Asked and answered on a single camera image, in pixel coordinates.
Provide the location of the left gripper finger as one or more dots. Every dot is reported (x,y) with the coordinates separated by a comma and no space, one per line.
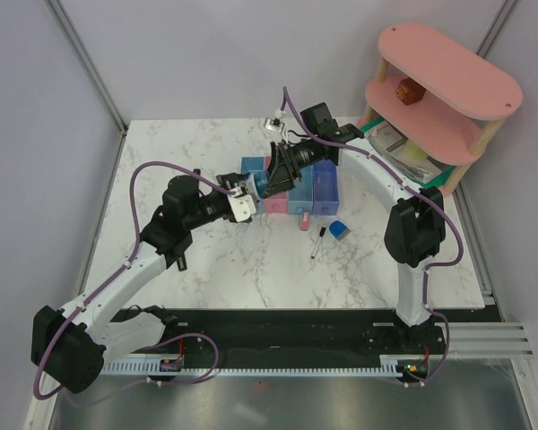
(232,180)
(242,216)

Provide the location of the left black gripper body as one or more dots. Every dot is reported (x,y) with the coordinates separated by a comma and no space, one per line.
(212,207)

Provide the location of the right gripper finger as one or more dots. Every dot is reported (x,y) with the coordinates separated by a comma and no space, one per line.
(277,171)
(274,187)

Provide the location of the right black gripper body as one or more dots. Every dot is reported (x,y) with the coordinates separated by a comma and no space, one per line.
(303,153)

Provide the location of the blue cleaning gel jar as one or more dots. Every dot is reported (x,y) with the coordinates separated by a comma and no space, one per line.
(256,183)

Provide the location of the light blue end bin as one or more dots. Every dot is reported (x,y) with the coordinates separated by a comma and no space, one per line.
(252,164)

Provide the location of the pink bin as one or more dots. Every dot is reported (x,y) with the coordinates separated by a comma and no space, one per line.
(276,204)

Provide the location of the pink eraser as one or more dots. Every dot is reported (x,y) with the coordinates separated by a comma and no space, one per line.
(304,222)

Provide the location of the black capped pen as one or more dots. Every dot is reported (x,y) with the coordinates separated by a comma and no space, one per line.
(318,243)

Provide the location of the purple blue bin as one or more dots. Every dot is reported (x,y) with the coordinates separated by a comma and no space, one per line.
(325,188)

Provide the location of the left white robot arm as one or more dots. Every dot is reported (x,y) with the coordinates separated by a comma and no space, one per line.
(73,343)

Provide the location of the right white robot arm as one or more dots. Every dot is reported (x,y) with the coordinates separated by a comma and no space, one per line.
(416,217)

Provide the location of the blue highlighter marker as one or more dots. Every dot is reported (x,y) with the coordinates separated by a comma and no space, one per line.
(181,263)

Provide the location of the blue pencil sharpener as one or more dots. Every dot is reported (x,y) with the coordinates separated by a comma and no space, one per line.
(338,230)

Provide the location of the green spiral notebook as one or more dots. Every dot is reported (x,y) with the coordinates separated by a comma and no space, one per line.
(389,143)

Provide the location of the red brown small box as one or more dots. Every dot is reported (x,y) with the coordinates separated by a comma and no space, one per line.
(409,91)

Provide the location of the pink two tier shelf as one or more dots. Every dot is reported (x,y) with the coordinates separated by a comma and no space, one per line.
(466,102)

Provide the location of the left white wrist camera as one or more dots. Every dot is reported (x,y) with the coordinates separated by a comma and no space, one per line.
(245,203)

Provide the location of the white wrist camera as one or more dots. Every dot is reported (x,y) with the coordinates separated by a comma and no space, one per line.
(245,203)
(277,124)

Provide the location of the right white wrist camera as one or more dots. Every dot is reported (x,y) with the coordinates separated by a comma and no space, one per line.
(277,124)

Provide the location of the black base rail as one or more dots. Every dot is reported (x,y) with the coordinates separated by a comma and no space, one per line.
(371,332)

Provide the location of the white cable duct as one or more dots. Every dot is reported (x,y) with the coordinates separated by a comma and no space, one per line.
(154,366)

